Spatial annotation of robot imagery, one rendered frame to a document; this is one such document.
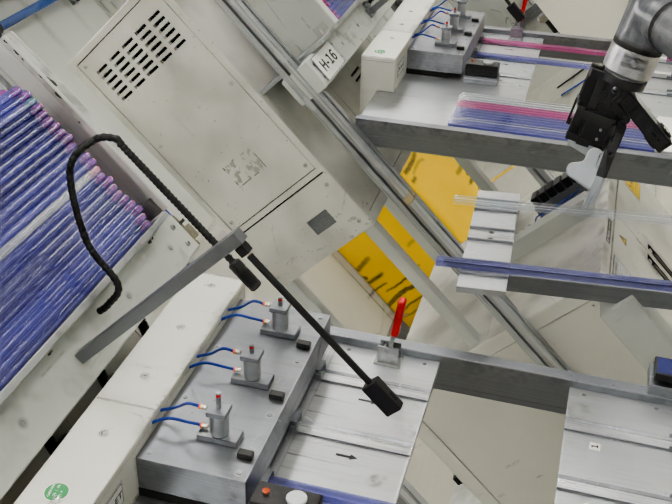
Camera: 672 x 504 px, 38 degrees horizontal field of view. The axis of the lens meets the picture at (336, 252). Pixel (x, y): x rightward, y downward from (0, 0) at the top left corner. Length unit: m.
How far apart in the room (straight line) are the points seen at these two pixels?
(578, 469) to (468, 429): 1.24
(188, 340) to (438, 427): 1.30
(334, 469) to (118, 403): 0.27
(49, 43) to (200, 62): 1.92
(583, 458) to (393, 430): 0.24
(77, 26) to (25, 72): 2.78
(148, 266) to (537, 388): 0.57
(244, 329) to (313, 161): 0.89
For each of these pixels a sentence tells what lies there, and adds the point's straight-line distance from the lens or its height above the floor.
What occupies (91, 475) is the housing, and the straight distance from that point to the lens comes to 1.13.
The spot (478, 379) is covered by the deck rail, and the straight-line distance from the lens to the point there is 1.41.
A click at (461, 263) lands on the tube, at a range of 1.45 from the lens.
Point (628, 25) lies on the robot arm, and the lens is 1.53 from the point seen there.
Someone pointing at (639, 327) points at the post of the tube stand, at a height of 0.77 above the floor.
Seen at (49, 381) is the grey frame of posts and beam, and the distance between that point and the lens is 1.20.
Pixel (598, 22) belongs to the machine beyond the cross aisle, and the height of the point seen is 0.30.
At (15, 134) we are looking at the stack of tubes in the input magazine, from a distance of 1.34.
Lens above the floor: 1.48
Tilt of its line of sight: 12 degrees down
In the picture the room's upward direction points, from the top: 43 degrees counter-clockwise
